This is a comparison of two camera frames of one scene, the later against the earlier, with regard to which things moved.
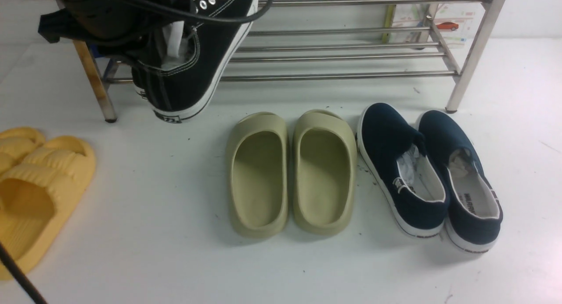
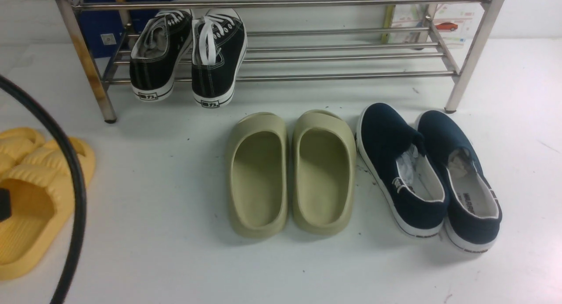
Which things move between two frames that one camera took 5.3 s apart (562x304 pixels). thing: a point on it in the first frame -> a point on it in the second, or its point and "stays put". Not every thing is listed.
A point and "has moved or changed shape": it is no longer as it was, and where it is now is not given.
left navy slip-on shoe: x=393 y=151 stays put
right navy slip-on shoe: x=474 y=219 stays put
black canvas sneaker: x=197 y=51 has moved or changed shape
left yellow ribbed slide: x=15 y=143 stays put
